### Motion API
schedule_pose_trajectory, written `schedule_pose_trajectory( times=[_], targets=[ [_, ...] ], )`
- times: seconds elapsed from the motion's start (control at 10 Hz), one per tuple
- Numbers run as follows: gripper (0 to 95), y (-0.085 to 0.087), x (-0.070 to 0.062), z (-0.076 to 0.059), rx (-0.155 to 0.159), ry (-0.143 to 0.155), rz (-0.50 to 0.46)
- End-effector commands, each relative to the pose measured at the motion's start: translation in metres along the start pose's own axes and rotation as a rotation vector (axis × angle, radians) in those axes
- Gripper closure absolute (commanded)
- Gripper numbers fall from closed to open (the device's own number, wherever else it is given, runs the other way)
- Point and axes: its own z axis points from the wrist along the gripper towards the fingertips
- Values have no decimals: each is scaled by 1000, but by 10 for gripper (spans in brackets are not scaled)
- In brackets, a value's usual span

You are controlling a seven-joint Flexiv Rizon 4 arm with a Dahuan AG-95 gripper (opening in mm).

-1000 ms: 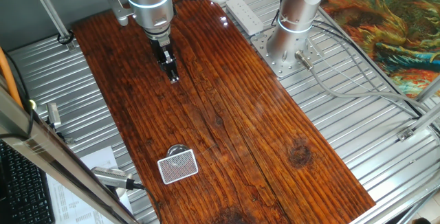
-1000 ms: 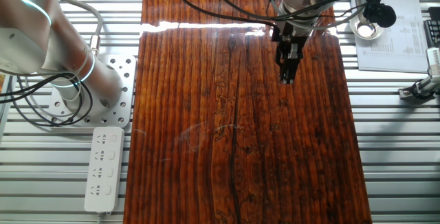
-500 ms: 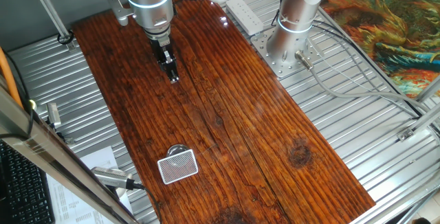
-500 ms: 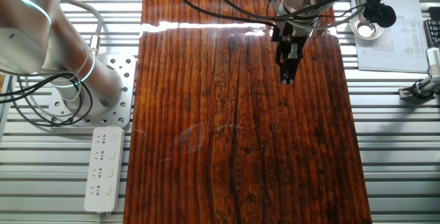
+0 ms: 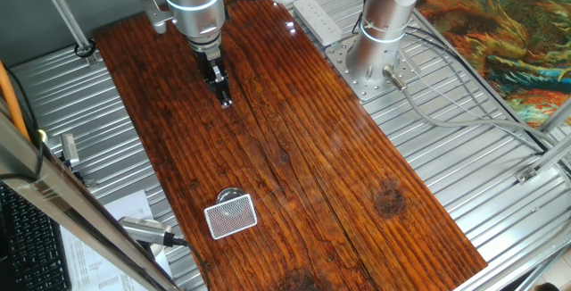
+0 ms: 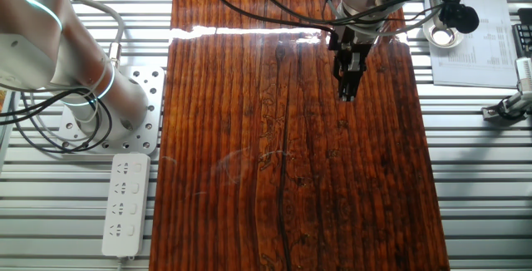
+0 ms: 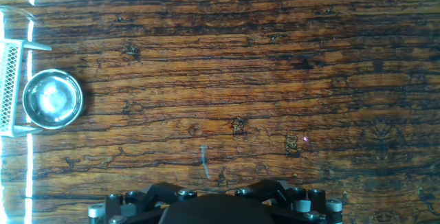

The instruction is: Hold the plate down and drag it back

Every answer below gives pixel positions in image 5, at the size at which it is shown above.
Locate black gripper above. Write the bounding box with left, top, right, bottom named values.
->
left=194, top=48, right=234, bottom=109

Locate small round steel plate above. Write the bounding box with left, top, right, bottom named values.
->
left=216, top=187, right=246, bottom=204

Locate white power strip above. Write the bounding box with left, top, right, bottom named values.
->
left=293, top=0, right=343, bottom=46

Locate wood grain table board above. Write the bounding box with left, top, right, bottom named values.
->
left=93, top=0, right=488, bottom=291

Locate printed paper sheet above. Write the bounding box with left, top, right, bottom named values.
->
left=60, top=188, right=173, bottom=291

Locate orange tube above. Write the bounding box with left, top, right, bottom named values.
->
left=0, top=60, right=30, bottom=143

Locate black keyboard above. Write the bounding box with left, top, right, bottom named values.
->
left=0, top=181, right=72, bottom=291

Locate colourful painted cloth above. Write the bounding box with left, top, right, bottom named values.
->
left=414, top=0, right=571, bottom=127

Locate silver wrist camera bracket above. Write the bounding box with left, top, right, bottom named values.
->
left=137, top=0, right=176, bottom=36

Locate black cable tie loop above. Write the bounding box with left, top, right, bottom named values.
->
left=73, top=38, right=97, bottom=59

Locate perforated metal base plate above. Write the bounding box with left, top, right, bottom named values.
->
left=324, top=36, right=423, bottom=103

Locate silver camera on bracket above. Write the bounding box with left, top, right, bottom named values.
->
left=60, top=132, right=97, bottom=188

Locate silver camera with cable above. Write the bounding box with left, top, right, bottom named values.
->
left=118, top=216, right=188, bottom=247

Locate black camera cable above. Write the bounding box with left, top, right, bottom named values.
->
left=171, top=236, right=211, bottom=291

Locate aluminium frame post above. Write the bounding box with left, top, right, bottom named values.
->
left=537, top=98, right=571, bottom=134
left=33, top=0, right=102, bottom=67
left=516, top=137, right=571, bottom=184
left=512, top=245, right=571, bottom=291

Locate large steel frame beam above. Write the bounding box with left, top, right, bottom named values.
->
left=0, top=98, right=179, bottom=291

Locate thin black cable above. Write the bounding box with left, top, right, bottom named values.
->
left=0, top=70, right=46, bottom=181

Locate thick grey robot cable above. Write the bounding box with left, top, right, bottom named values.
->
left=382, top=64, right=571, bottom=152

